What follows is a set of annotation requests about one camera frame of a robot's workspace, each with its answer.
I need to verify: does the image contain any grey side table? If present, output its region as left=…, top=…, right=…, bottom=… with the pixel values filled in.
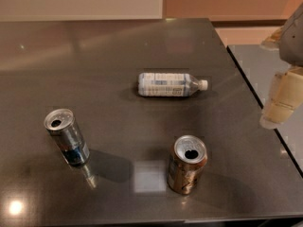
left=227, top=44, right=303, bottom=176

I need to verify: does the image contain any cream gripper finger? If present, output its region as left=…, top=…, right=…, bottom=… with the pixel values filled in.
left=259, top=66, right=303, bottom=130
left=260, top=27, right=282, bottom=50

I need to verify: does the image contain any silver blue redbull can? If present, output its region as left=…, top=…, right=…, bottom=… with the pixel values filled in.
left=44, top=109, right=90, bottom=166

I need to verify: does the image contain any brown gold soda can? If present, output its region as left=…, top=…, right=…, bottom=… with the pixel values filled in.
left=167, top=135, right=207, bottom=195

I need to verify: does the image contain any blue label plastic bottle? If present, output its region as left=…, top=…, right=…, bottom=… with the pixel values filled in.
left=138, top=73, right=209, bottom=97

